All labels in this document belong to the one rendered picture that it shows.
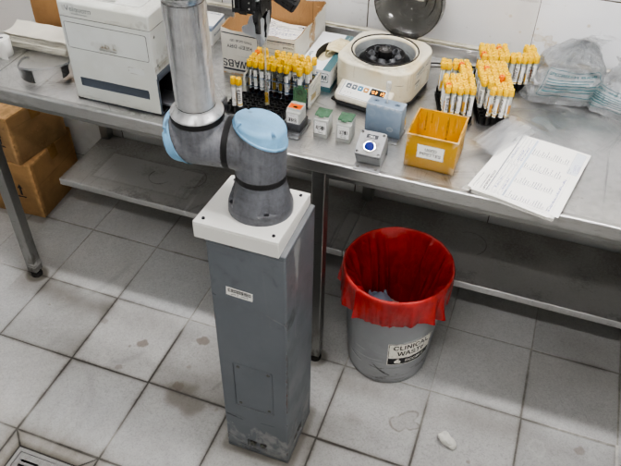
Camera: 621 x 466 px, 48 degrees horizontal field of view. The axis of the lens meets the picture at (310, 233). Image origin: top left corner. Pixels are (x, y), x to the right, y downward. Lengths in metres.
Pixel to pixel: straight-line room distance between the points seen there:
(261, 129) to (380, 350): 1.03
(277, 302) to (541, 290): 1.08
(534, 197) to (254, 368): 0.85
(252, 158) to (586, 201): 0.84
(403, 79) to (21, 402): 1.59
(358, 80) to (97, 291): 1.33
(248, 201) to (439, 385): 1.16
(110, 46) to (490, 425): 1.62
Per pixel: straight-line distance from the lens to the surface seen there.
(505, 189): 1.80
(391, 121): 1.90
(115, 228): 3.04
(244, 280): 1.67
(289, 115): 1.91
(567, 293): 2.48
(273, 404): 2.02
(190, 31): 1.39
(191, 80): 1.44
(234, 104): 2.02
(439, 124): 1.90
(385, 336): 2.21
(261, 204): 1.55
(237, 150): 1.49
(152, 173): 2.85
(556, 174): 1.89
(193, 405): 2.39
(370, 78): 2.04
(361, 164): 1.83
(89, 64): 2.09
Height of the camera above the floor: 1.95
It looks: 42 degrees down
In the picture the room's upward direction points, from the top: 1 degrees clockwise
